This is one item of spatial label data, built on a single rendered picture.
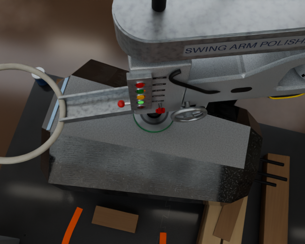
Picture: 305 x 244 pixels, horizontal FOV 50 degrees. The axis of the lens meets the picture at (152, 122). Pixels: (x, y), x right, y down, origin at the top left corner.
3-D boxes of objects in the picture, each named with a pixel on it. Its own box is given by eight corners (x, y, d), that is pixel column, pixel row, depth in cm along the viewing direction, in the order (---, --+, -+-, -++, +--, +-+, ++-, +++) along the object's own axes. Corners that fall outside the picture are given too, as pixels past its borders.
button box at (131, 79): (150, 102, 132) (151, 69, 105) (151, 109, 131) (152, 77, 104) (130, 104, 131) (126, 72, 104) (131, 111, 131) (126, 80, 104)
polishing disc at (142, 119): (129, 127, 169) (129, 126, 168) (138, 89, 176) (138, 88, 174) (170, 135, 168) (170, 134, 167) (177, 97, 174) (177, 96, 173)
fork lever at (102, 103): (203, 71, 155) (203, 67, 150) (209, 110, 149) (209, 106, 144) (62, 93, 161) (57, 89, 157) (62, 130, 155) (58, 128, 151)
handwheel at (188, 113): (201, 100, 144) (206, 86, 130) (204, 122, 141) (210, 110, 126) (167, 103, 143) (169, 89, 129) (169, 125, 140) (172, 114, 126)
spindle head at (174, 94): (208, 65, 152) (231, 1, 110) (216, 110, 145) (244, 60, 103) (130, 72, 151) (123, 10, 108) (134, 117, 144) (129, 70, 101)
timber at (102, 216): (94, 223, 233) (91, 222, 222) (98, 206, 237) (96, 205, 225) (135, 233, 231) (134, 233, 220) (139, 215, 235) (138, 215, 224)
